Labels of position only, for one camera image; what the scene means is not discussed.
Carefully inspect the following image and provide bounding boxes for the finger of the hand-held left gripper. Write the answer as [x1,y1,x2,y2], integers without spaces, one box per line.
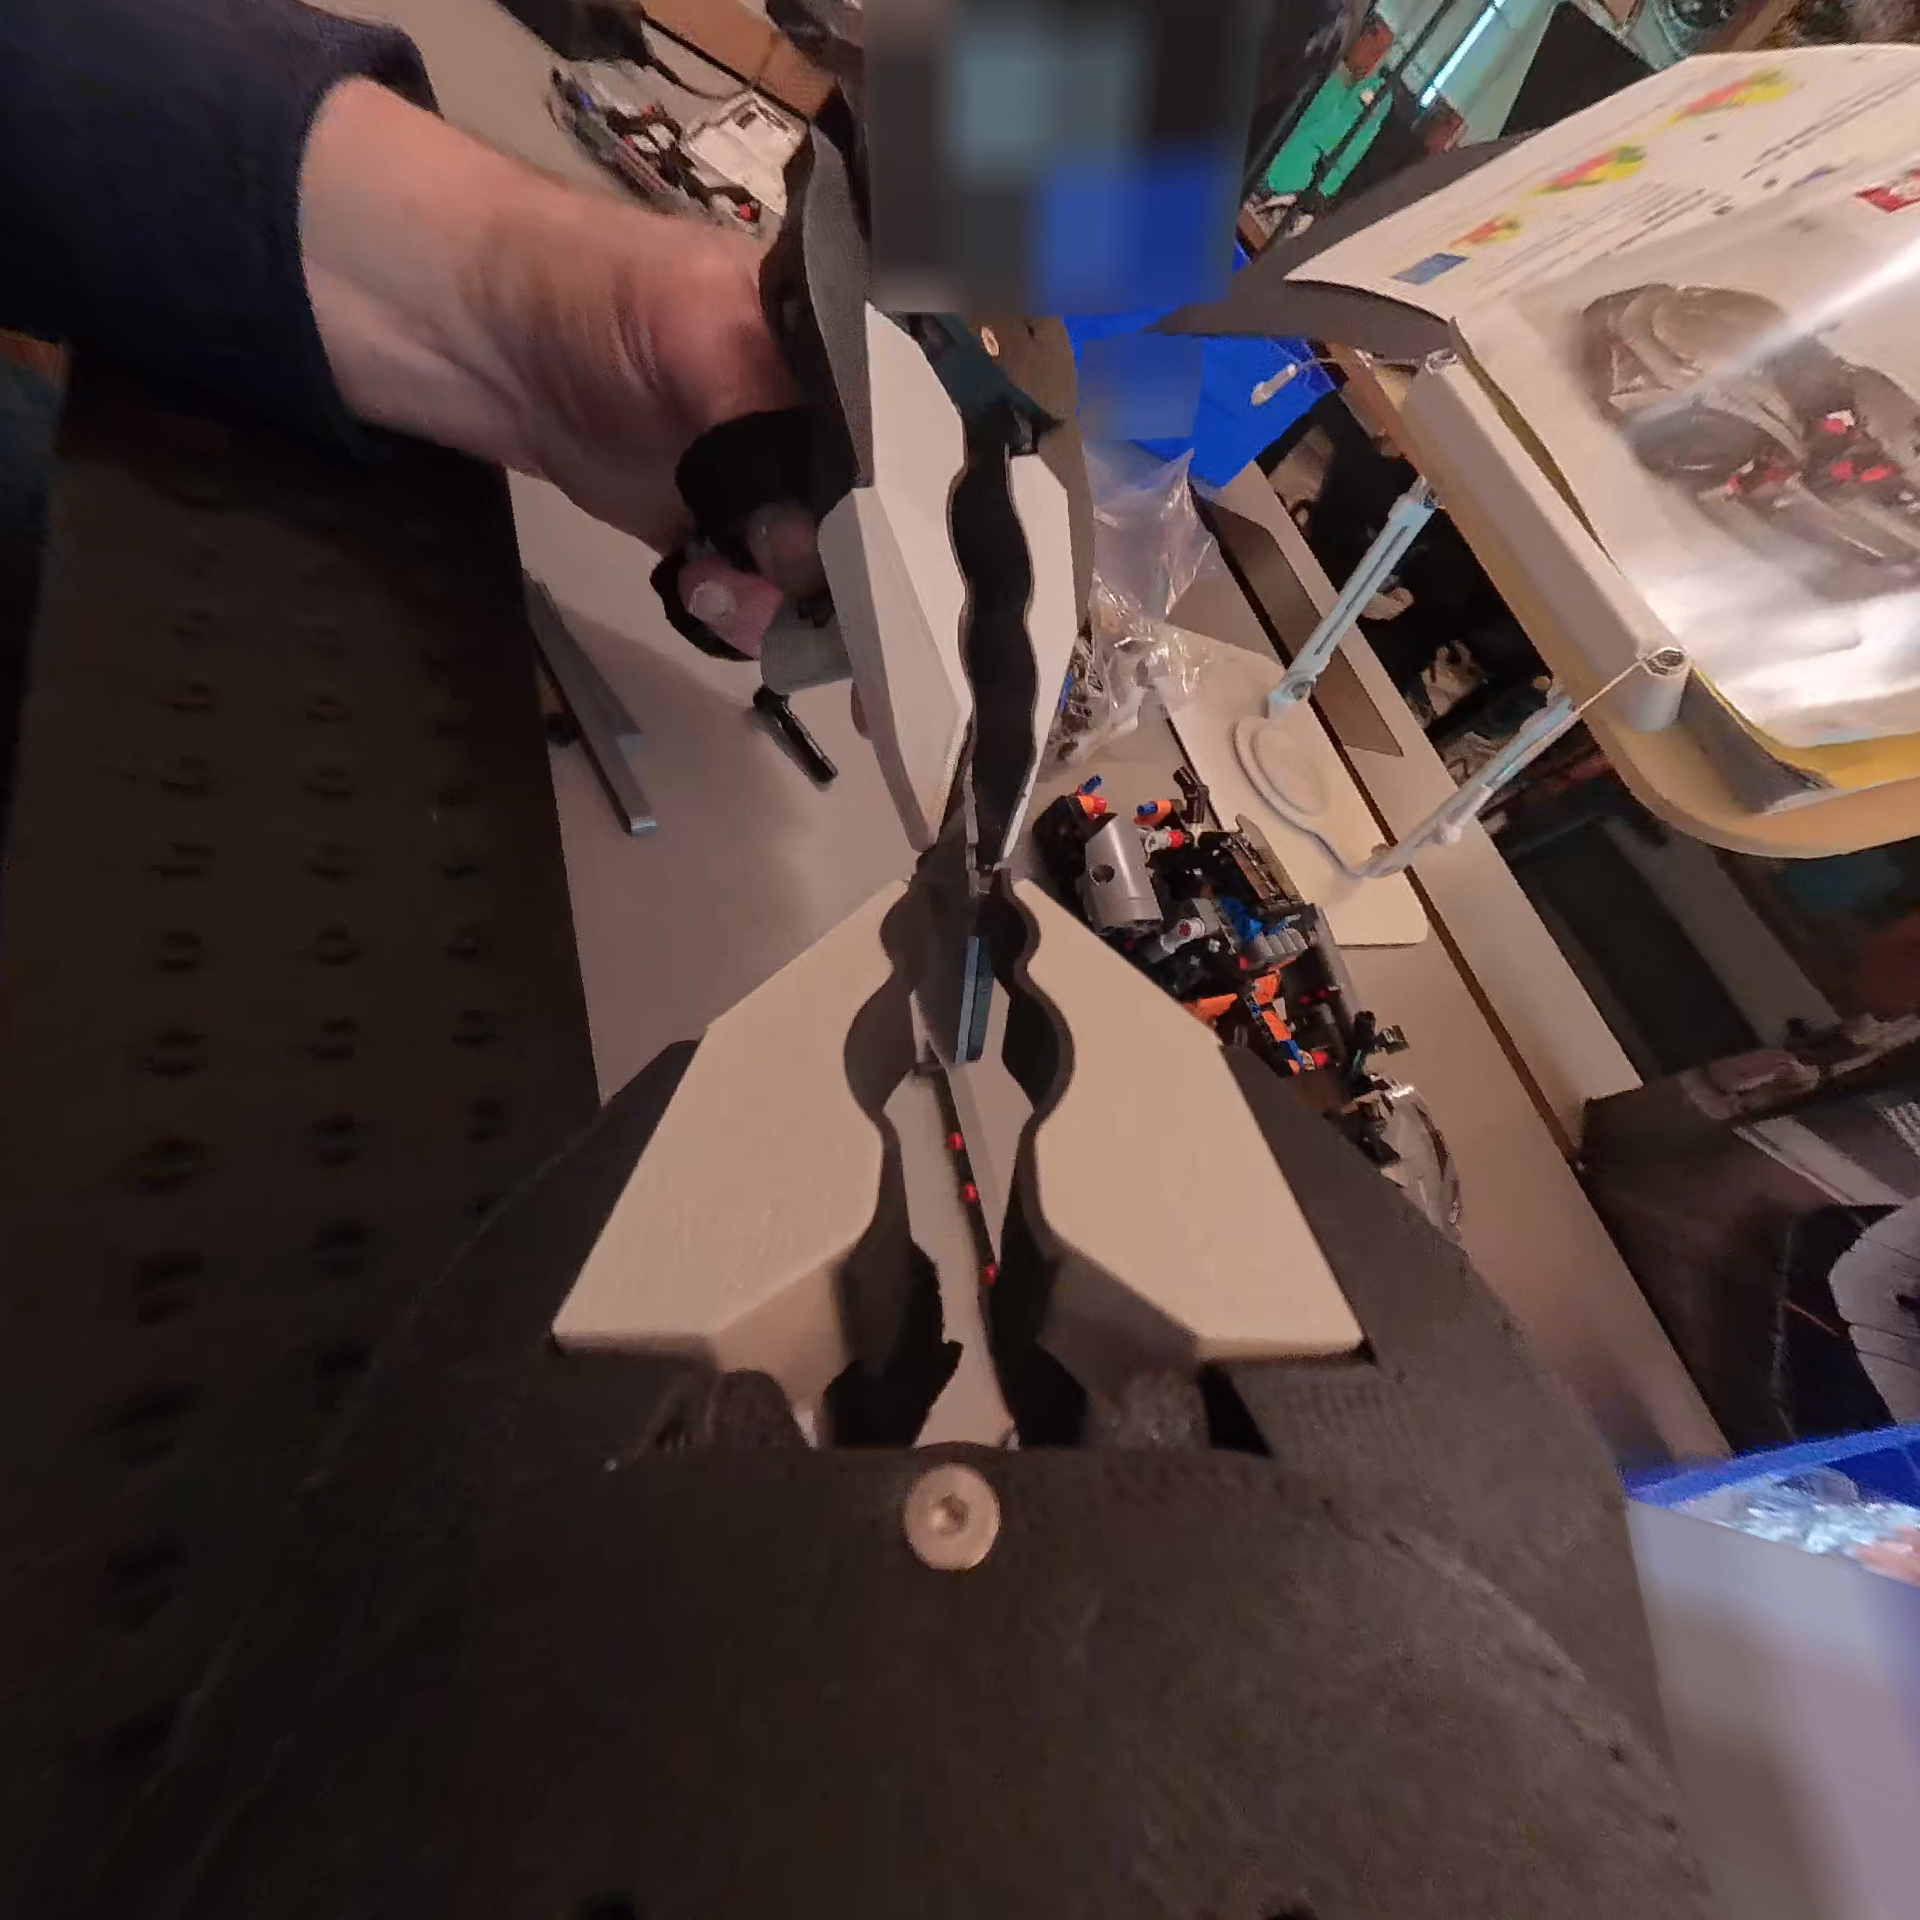
[815,305,985,857]
[961,315,1099,880]

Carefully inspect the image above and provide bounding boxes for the lego car model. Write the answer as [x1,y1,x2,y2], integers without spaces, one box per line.
[1031,768,1465,1216]

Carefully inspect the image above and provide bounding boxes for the clear bag of small lego parts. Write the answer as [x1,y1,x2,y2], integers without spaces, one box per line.
[1048,435,1226,764]

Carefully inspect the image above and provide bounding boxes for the person's left hand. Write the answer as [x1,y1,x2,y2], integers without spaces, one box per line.
[300,72,818,620]

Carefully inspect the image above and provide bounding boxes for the lego instruction booklet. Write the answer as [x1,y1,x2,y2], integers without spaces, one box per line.
[1287,42,1920,752]

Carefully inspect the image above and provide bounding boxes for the white book stand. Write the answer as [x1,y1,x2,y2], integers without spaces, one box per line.
[1161,346,1920,952]

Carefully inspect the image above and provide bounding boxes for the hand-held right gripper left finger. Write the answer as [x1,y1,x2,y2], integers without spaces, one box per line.
[552,883,962,1444]

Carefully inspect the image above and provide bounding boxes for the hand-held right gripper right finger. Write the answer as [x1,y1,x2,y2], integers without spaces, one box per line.
[993,878,1367,1444]

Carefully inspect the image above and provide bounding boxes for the blue plastic bin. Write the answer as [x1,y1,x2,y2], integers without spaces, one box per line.
[1072,323,1339,485]
[1623,1422,1920,1593]

